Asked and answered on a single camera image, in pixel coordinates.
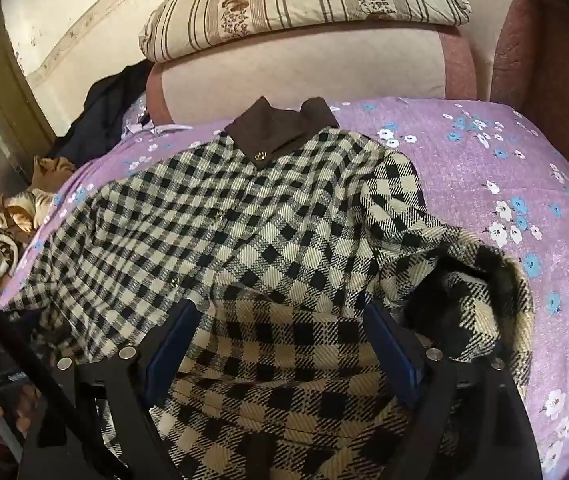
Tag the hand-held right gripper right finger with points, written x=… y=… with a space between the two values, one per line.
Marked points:
x=395 y=355

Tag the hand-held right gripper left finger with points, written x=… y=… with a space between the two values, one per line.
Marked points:
x=168 y=352

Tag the black and cream checked coat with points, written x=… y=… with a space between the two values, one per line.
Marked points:
x=264 y=210

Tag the tiger print blanket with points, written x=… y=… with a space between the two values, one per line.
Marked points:
x=4 y=240

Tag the purple floral bedsheet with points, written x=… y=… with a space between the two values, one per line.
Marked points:
x=464 y=170

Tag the brown cloth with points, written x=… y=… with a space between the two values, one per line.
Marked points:
x=52 y=172

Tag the light blue cloth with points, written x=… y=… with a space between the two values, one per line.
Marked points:
x=157 y=128

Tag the dark navy garment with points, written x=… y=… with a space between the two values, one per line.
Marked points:
x=99 y=110

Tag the wooden wardrobe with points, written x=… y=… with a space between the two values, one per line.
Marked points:
x=17 y=95

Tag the brown upholstered sofa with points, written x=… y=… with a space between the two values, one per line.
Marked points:
x=539 y=50

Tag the striped beige pillow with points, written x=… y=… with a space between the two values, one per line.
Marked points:
x=304 y=0

